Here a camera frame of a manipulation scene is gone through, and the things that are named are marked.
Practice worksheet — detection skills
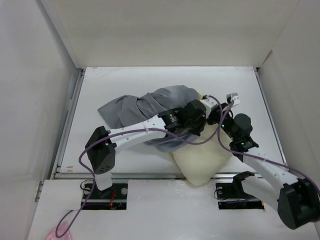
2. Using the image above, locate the pink cloth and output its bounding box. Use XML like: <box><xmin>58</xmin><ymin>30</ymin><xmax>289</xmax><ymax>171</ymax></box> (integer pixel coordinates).
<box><xmin>45</xmin><ymin>221</ymin><xmax>72</xmax><ymax>240</ymax></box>

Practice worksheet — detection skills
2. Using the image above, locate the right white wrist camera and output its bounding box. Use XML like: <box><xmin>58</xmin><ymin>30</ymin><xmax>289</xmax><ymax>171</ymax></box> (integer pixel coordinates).
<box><xmin>226</xmin><ymin>92</ymin><xmax>240</xmax><ymax>106</ymax></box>

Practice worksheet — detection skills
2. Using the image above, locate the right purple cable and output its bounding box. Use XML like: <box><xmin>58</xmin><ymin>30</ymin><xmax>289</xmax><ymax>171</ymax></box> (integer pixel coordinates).
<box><xmin>216</xmin><ymin>99</ymin><xmax>320</xmax><ymax>198</ymax></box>

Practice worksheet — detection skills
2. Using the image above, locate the cream yellow pillow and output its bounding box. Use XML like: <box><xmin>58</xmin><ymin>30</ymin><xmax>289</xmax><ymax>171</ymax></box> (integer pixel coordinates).
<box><xmin>172</xmin><ymin>123</ymin><xmax>233</xmax><ymax>186</ymax></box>

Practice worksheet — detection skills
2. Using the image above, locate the grey pillowcase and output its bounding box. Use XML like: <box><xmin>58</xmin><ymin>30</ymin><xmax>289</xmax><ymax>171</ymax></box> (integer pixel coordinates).
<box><xmin>96</xmin><ymin>84</ymin><xmax>201</xmax><ymax>154</ymax></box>

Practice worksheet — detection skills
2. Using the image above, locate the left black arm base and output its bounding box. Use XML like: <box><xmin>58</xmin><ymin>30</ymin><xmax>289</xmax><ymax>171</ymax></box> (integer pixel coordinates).
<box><xmin>80</xmin><ymin>179</ymin><xmax>128</xmax><ymax>211</ymax></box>

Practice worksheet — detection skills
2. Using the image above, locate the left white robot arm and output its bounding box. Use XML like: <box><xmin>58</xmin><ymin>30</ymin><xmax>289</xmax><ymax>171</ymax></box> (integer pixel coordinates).
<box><xmin>85</xmin><ymin>99</ymin><xmax>216</xmax><ymax>199</ymax></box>

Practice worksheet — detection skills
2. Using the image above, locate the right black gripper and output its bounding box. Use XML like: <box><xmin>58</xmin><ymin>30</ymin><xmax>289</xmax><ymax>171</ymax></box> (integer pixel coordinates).
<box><xmin>205</xmin><ymin>102</ymin><xmax>237</xmax><ymax>141</ymax></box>

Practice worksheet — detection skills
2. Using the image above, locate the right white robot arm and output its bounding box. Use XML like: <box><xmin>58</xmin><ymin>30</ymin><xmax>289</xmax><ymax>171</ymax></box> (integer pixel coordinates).
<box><xmin>208</xmin><ymin>109</ymin><xmax>320</xmax><ymax>230</ymax></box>

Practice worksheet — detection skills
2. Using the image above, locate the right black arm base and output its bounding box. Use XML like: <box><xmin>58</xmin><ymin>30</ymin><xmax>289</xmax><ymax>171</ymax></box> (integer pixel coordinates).
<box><xmin>213</xmin><ymin>171</ymin><xmax>265</xmax><ymax>210</ymax></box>

